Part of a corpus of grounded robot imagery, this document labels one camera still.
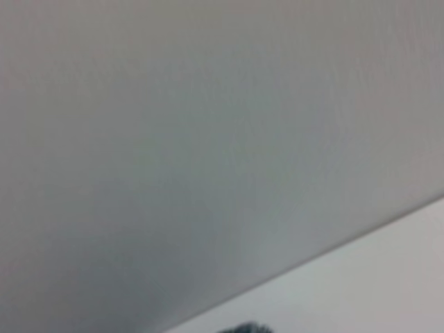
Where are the blue denim shorts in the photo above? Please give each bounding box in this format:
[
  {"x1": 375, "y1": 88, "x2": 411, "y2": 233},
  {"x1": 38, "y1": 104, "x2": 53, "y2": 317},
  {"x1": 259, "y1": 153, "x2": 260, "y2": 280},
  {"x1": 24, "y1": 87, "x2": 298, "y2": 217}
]
[{"x1": 214, "y1": 321, "x2": 275, "y2": 333}]

